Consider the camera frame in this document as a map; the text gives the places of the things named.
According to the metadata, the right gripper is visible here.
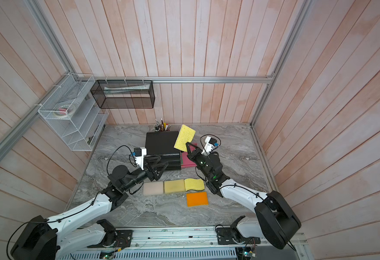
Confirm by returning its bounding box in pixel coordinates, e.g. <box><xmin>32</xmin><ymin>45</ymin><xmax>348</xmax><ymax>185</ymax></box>
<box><xmin>188</xmin><ymin>142</ymin><xmax>214</xmax><ymax>182</ymax></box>

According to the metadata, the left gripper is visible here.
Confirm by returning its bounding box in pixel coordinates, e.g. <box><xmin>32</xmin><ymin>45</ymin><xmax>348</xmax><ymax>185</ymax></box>
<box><xmin>122</xmin><ymin>155</ymin><xmax>169</xmax><ymax>191</ymax></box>

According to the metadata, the black drawer cabinet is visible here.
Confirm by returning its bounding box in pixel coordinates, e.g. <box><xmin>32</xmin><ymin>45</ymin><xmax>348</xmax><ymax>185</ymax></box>
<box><xmin>145</xmin><ymin>131</ymin><xmax>181</xmax><ymax>171</ymax></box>

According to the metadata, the white foam sponge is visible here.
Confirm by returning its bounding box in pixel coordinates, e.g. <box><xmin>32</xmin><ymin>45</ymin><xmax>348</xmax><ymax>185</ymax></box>
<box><xmin>143</xmin><ymin>182</ymin><xmax>164</xmax><ymax>196</ymax></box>

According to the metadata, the orange and yellow sponge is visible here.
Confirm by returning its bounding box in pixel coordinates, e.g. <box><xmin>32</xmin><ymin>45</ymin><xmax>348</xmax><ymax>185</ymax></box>
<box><xmin>186</xmin><ymin>192</ymin><xmax>209</xmax><ymax>207</ymax></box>

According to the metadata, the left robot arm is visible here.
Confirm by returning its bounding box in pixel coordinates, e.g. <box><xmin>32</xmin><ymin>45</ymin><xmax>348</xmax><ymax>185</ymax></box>
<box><xmin>6</xmin><ymin>157</ymin><xmax>168</xmax><ymax>260</ymax></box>

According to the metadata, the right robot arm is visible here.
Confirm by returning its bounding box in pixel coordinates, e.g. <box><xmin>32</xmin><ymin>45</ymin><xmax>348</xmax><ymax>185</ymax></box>
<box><xmin>186</xmin><ymin>143</ymin><xmax>302</xmax><ymax>249</ymax></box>

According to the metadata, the tape roll on shelf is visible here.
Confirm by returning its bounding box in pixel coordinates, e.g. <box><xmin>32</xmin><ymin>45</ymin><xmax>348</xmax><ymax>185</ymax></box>
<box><xmin>53</xmin><ymin>104</ymin><xmax>72</xmax><ymax>118</ymax></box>

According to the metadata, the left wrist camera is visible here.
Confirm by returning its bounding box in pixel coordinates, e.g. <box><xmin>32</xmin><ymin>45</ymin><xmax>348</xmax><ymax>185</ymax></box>
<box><xmin>133</xmin><ymin>147</ymin><xmax>147</xmax><ymax>170</ymax></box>

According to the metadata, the black mesh wall basket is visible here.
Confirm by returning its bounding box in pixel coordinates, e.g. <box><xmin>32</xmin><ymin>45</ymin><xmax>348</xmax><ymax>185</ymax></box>
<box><xmin>90</xmin><ymin>80</ymin><xmax>155</xmax><ymax>109</ymax></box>

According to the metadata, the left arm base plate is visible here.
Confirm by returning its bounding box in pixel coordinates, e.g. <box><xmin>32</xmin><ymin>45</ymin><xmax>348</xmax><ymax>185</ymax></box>
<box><xmin>87</xmin><ymin>230</ymin><xmax>133</xmax><ymax>249</ymax></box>

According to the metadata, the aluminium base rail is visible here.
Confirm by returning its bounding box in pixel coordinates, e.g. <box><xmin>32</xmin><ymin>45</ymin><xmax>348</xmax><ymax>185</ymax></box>
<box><xmin>37</xmin><ymin>224</ymin><xmax>308</xmax><ymax>252</ymax></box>

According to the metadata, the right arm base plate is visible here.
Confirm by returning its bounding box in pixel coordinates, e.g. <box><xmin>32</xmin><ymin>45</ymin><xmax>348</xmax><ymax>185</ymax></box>
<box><xmin>214</xmin><ymin>225</ymin><xmax>260</xmax><ymax>245</ymax></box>

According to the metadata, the white wire wall shelf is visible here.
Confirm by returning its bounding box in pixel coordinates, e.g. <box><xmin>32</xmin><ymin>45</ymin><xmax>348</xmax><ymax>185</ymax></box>
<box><xmin>38</xmin><ymin>74</ymin><xmax>109</xmax><ymax>152</ymax></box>

